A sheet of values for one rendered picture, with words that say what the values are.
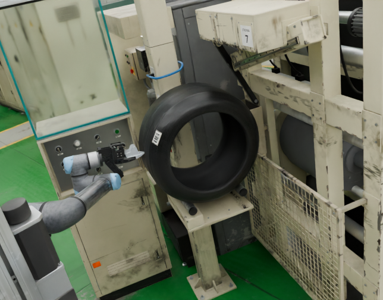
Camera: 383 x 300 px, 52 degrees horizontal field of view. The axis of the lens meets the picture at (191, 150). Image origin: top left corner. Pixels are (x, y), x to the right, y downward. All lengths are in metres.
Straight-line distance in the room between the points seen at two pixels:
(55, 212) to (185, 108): 0.71
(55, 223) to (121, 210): 1.17
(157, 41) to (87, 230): 1.26
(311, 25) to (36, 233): 1.15
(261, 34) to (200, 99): 0.42
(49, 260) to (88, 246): 1.64
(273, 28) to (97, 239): 1.73
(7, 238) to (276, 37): 1.17
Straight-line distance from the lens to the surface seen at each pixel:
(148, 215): 2.66
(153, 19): 2.05
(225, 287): 2.83
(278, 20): 1.60
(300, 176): 2.97
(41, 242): 1.03
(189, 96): 1.80
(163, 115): 1.79
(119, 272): 2.85
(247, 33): 1.61
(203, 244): 2.59
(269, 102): 2.33
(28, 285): 0.97
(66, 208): 1.47
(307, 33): 1.56
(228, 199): 2.20
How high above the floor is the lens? 1.99
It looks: 25 degrees down
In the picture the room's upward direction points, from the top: 12 degrees counter-clockwise
